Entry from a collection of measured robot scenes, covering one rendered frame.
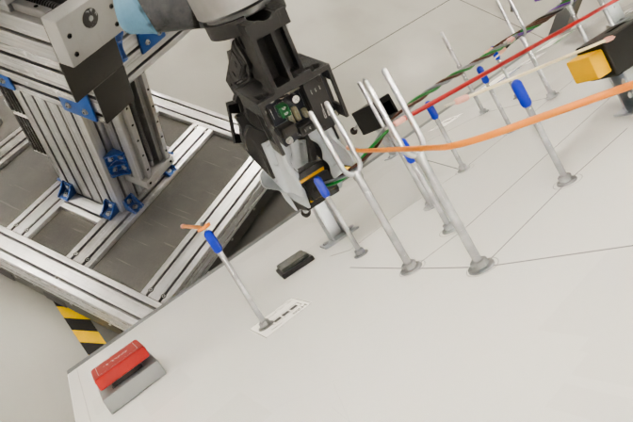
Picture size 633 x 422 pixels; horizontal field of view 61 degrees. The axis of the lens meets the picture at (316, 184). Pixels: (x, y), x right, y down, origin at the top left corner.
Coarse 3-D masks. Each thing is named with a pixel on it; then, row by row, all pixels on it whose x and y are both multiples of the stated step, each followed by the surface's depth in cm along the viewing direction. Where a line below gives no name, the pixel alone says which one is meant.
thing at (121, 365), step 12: (132, 348) 51; (144, 348) 49; (108, 360) 51; (120, 360) 49; (132, 360) 49; (96, 372) 50; (108, 372) 48; (120, 372) 48; (132, 372) 50; (96, 384) 47; (108, 384) 48
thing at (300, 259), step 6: (300, 252) 60; (306, 252) 61; (288, 258) 61; (294, 258) 59; (300, 258) 58; (306, 258) 58; (312, 258) 58; (282, 264) 60; (288, 264) 58; (294, 264) 58; (300, 264) 58; (306, 264) 58; (276, 270) 61; (282, 270) 58; (288, 270) 58; (294, 270) 58; (282, 276) 58; (288, 276) 58
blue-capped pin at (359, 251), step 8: (320, 184) 50; (320, 192) 50; (328, 192) 50; (328, 200) 50; (336, 208) 50; (336, 216) 50; (344, 224) 50; (352, 240) 50; (360, 248) 51; (360, 256) 50
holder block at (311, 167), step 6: (312, 162) 60; (318, 162) 58; (300, 168) 61; (306, 168) 58; (312, 168) 57; (318, 168) 58; (300, 174) 57; (306, 174) 57; (330, 192) 58; (336, 192) 58; (318, 198) 58; (324, 198) 58; (300, 204) 59; (312, 204) 57; (306, 210) 58
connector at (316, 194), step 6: (318, 174) 56; (324, 174) 56; (330, 174) 56; (312, 180) 55; (324, 180) 56; (306, 186) 55; (312, 186) 55; (336, 186) 56; (312, 192) 55; (318, 192) 55; (312, 198) 55
